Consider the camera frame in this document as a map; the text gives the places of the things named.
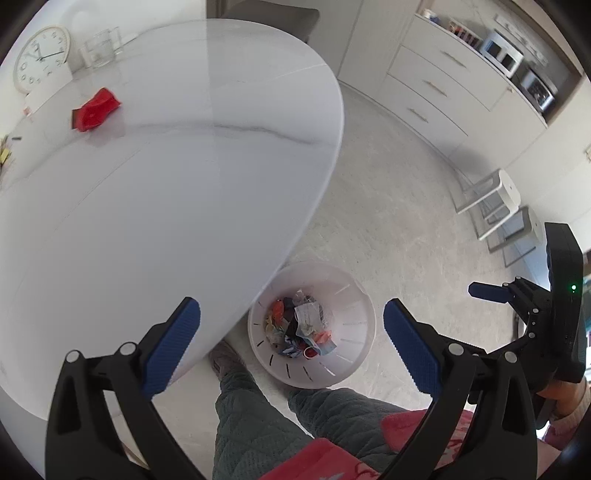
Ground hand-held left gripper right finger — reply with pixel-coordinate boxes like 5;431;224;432
383;298;537;480

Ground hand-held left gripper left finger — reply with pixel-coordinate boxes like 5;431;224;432
45;296;205;480

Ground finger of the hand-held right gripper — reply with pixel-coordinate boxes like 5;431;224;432
468;276;551;320
485;318;541;359

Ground white plastic waste bin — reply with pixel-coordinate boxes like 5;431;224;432
248;262;376;388

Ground person's right forearm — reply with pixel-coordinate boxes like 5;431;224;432
536;378;591;462

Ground grey slipper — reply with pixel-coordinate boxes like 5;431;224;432
209;340;253;382

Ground white metal-legged stool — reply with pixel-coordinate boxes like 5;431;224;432
455;168;521;241
487;208;544;267

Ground person's right leg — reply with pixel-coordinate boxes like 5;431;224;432
287;387;435;460

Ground person's leg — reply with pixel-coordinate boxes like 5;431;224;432
211;362;326;480
287;387;435;460

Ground person's left leg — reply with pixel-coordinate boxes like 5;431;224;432
211;362;326;480

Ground red fleece jacket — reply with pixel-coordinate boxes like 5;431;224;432
257;408;477;480

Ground white drawer cabinet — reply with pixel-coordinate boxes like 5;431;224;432
337;0;550;172

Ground silver toaster oven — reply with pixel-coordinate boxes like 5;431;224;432
512;64;558;114

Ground white microwave oven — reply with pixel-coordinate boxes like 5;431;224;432
480;30;525;78

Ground red crumpled plastic bag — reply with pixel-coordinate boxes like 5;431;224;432
71;88;122;133

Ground yellow paper sheets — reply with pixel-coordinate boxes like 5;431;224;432
0;134;14;178

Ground row of small jars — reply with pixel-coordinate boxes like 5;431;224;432
449;19;482;48

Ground clear glass measuring jug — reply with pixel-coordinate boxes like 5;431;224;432
82;26;123;70

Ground grey chair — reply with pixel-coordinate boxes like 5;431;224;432
208;0;320;45

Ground white round wall clock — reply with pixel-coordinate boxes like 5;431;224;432
13;25;73;94

